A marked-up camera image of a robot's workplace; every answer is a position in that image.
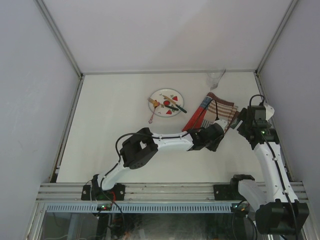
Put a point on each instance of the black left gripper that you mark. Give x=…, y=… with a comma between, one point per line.
x=213, y=148

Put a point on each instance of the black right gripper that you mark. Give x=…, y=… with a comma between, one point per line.
x=242, y=116

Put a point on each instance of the striped patchwork placemat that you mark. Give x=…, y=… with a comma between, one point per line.
x=211, y=108

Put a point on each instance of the gold knife green handle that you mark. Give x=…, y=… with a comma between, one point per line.
x=172, y=104

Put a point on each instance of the white watermelon pattern plate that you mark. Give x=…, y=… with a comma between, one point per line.
x=166, y=103

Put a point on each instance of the pink handled spoon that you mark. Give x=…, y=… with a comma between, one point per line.
x=150, y=121

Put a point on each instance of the gold fork green handle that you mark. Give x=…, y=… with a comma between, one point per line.
x=156, y=104

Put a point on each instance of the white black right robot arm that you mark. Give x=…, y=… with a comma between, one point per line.
x=278, y=210

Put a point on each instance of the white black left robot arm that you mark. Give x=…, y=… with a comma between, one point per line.
x=135, y=150

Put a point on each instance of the clear drinking glass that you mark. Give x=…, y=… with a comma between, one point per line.
x=213, y=78

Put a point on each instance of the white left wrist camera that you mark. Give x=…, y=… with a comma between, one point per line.
x=222, y=123

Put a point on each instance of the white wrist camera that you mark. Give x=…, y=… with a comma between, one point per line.
x=222, y=123
x=269, y=111

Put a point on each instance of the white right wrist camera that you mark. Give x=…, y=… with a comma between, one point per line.
x=269, y=111

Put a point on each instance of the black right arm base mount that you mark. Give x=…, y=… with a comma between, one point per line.
x=225, y=192

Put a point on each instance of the grey slotted cable duct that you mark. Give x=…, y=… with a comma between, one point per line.
x=142, y=208

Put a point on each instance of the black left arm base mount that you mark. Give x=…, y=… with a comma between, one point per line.
x=117, y=193

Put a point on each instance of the aluminium front rail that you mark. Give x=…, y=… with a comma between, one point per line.
x=134, y=192

